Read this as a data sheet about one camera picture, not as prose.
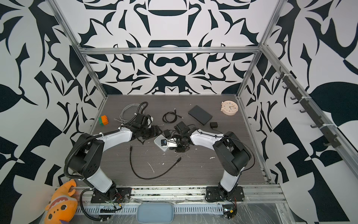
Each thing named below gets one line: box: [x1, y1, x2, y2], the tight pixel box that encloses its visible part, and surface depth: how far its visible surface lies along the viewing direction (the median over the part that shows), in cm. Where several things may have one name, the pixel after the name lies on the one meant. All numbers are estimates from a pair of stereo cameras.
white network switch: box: [153, 134, 169, 152], surface depth 79 cm
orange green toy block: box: [98, 114, 109, 126], surface depth 104 cm
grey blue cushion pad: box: [136, 202, 175, 224], surface depth 69 cm
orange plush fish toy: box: [44, 179, 78, 224], surface depth 66 cm
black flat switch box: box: [187, 105, 213, 126], surface depth 109 cm
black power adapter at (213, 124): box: [209, 121, 219, 132], surface depth 104 cm
